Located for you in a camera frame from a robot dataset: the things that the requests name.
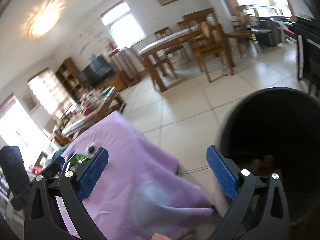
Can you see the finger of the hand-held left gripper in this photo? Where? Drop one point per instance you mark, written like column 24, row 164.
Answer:
column 51, row 170

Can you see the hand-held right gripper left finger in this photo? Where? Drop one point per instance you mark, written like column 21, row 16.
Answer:
column 92, row 172

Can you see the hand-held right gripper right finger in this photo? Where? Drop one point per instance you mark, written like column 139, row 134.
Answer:
column 221, row 172

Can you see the green foil packet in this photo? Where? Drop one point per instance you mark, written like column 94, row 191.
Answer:
column 80, row 158

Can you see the black coin battery card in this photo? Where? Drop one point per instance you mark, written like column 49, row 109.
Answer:
column 91, row 149

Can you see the black trash bin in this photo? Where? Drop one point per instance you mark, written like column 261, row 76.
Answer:
column 275, row 130

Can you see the person's right hand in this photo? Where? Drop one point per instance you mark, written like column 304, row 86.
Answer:
column 162, row 237

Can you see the blue cloth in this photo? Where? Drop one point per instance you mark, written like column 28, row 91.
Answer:
column 58, row 158

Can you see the purple tablecloth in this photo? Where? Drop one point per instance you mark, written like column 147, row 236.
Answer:
column 130, row 155

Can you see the glass balcony door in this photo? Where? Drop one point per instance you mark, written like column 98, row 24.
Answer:
column 15, row 125

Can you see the small framed picture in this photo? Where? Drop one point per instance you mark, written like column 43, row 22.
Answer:
column 31, row 102

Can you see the clutter of bottles and cups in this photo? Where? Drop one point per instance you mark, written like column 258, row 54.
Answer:
column 92, row 100

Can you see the wooden coffee table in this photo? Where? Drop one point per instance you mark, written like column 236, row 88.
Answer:
column 110, row 97

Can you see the window with striped blinds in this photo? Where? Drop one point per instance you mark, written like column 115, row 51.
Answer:
column 47, row 90

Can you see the wooden television cabinet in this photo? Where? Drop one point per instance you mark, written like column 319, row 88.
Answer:
column 115, row 82

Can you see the black television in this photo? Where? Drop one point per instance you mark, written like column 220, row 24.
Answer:
column 97, row 70

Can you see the wooden shelf unit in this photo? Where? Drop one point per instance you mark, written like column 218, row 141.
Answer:
column 65, row 63

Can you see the tall wooden stand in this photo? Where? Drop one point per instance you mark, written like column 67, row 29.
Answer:
column 117, row 52

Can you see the wooden dining chair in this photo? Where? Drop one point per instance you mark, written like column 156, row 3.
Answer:
column 162, row 60
column 162, row 31
column 237, row 33
column 212, row 50

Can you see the wooden dining table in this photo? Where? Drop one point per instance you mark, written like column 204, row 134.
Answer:
column 170, row 38

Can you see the black upright piano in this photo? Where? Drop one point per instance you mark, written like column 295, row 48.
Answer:
column 307, row 55

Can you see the dark grey cabinet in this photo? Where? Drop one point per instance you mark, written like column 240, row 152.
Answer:
column 268, row 32

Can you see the large round ceiling lamp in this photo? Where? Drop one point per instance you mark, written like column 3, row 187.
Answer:
column 43, row 22

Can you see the white framed window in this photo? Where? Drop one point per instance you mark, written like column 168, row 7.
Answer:
column 125, row 25

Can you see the red wall ornament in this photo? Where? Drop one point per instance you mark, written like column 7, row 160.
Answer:
column 111, row 45

